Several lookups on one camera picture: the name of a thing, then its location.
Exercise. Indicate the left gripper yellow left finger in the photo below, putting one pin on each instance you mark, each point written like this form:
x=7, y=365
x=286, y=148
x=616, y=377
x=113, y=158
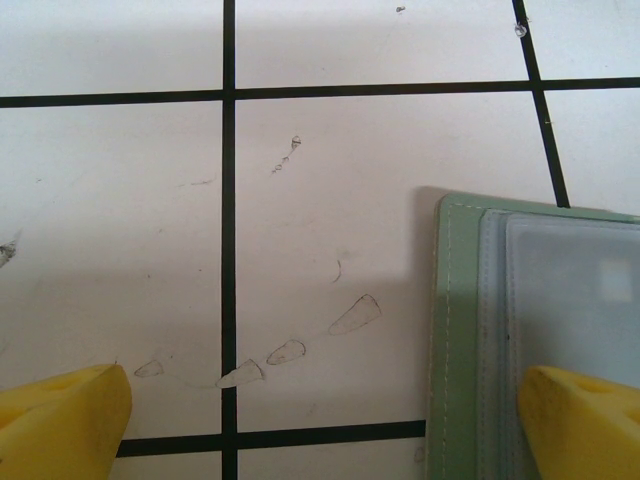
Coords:
x=60, y=425

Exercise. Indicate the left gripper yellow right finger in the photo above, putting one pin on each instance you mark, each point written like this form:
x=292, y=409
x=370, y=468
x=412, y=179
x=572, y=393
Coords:
x=580, y=430

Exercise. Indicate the green card holder wallet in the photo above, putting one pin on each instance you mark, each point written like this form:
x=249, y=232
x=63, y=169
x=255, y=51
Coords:
x=457, y=325

